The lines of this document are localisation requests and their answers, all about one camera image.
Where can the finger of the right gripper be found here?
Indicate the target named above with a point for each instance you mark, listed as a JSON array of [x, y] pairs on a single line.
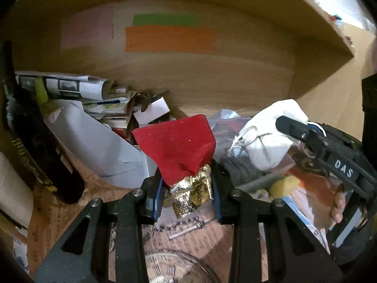
[[294, 129]]

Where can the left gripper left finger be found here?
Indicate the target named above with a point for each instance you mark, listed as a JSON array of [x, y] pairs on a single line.
[[82, 253]]

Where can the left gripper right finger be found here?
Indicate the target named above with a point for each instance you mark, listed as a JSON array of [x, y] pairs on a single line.
[[293, 253]]

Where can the white drawstring pouch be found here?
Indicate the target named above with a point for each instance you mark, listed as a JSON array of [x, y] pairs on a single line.
[[261, 141]]

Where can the yellow green sponge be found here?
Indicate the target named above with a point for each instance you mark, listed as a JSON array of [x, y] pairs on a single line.
[[284, 187]]

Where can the gold fabric pouch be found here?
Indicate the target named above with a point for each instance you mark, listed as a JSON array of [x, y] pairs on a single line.
[[191, 192]]

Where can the red velvet pouch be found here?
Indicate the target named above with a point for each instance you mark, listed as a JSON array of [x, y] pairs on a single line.
[[179, 148]]

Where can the person's right hand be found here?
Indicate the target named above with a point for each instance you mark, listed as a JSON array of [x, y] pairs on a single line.
[[338, 207]]

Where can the clear plastic storage bin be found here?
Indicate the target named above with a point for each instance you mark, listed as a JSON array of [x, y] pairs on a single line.
[[225, 125]]

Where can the vintage clock print paper mat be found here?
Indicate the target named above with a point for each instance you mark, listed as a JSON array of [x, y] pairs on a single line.
[[195, 248]]

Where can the white paper sheet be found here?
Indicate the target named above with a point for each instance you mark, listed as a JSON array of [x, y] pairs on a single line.
[[101, 150]]

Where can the small white cardboard box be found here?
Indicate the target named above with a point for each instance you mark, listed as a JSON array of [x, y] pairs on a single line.
[[154, 111]]

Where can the dark wine bottle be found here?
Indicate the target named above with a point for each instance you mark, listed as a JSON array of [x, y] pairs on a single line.
[[35, 144]]

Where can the stack of books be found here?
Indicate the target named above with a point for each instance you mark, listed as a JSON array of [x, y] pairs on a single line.
[[115, 112]]

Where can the orange sticky note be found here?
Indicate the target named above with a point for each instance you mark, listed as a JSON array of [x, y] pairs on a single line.
[[169, 39]]

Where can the rolled newspaper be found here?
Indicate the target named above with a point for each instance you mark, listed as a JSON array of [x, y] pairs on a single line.
[[70, 85]]

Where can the green sticky note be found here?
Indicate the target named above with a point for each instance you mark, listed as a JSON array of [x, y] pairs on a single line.
[[165, 19]]

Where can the pink sticky note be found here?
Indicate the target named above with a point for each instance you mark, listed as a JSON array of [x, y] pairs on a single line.
[[88, 27]]

